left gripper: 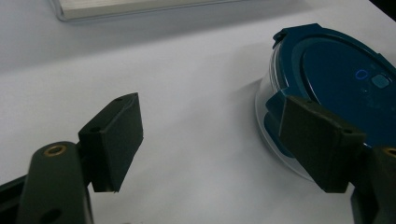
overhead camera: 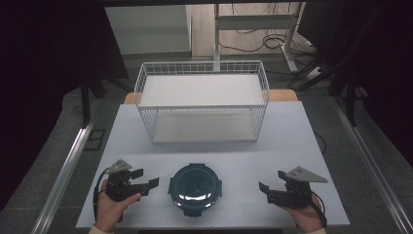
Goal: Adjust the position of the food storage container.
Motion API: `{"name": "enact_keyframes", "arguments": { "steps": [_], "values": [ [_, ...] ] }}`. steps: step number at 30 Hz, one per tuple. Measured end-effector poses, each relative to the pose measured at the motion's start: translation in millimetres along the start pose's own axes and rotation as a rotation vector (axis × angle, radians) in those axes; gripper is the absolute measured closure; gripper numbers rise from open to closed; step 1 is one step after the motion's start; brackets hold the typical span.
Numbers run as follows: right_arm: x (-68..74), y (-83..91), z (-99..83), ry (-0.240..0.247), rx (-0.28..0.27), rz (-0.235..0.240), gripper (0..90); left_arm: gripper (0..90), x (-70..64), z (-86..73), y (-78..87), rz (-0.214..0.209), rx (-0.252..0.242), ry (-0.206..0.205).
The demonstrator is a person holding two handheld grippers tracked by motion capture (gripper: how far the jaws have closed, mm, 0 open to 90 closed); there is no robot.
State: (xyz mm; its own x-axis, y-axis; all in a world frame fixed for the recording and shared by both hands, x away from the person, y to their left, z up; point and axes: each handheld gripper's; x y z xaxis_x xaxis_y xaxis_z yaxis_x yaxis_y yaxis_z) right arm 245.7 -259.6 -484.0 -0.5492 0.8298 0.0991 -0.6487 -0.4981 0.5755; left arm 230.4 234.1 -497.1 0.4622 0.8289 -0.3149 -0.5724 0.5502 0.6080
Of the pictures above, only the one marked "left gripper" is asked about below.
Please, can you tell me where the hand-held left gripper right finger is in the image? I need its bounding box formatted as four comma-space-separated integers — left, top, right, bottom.
278, 94, 396, 224

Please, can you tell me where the blue container lid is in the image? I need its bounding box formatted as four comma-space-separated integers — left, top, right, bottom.
262, 22, 396, 160

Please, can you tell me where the clear glass container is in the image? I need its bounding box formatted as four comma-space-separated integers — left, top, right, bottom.
254, 41, 316, 183

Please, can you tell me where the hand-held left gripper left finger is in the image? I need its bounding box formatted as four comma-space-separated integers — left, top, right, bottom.
15, 91, 145, 224

